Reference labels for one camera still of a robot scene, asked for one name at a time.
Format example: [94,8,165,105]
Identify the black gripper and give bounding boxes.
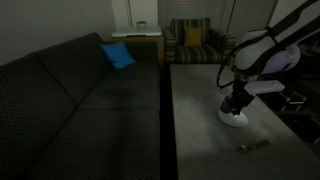
[225,78,257,117]

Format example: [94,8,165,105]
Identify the striped armchair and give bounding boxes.
[162,17,238,66]

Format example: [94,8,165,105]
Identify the white ceramic bowl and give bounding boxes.
[217,106,249,129]

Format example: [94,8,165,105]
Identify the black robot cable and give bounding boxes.
[216,0,320,90]

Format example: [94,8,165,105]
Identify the wooden side table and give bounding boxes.
[111,34,165,67]

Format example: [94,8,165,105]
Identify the window blinds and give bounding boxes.
[157,0,235,30]

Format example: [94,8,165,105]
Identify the metal spoon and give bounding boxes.
[239,139,273,154]

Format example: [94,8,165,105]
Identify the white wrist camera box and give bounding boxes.
[245,79,286,95]

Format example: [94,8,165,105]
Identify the blue cushion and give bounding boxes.
[100,41,137,71]

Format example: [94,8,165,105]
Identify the black floor equipment box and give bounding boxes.
[279,91,308,113]

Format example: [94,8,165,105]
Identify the white flat board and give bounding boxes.
[111,26,163,38]

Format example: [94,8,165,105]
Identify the yellow cushion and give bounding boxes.
[183,26,204,47]

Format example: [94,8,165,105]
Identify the dark grey fabric sofa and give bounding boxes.
[0,31,162,180]

